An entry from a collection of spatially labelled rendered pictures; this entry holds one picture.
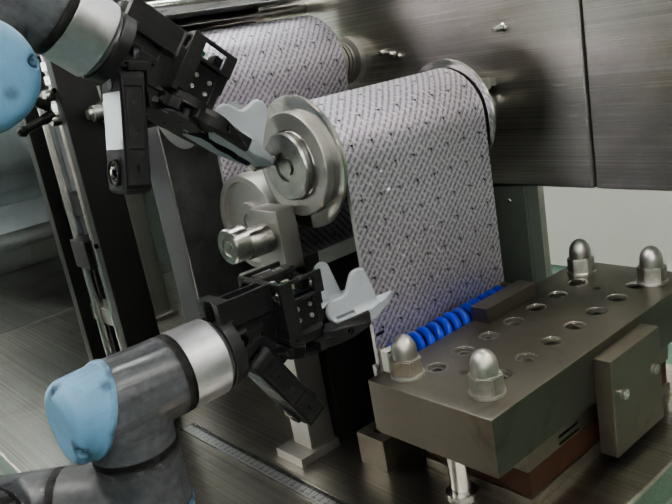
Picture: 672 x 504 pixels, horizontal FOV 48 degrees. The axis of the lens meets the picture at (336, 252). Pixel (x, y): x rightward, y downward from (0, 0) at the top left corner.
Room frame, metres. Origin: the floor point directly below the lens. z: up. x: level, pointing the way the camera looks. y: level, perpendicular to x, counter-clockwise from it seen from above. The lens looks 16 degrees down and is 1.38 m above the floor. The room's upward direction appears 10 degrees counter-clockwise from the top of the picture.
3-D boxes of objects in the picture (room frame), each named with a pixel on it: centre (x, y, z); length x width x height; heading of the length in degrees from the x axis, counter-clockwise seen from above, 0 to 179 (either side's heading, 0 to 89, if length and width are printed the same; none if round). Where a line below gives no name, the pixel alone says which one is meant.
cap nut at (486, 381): (0.65, -0.12, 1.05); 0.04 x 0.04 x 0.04
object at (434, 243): (0.86, -0.12, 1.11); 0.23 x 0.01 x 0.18; 129
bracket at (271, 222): (0.83, 0.08, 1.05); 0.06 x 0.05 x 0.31; 129
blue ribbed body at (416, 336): (0.84, -0.12, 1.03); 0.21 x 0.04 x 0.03; 129
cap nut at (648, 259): (0.85, -0.37, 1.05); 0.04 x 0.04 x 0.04
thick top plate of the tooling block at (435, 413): (0.79, -0.21, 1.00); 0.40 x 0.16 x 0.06; 129
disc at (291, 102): (0.83, 0.02, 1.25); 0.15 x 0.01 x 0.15; 39
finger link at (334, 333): (0.72, 0.02, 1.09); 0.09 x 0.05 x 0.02; 120
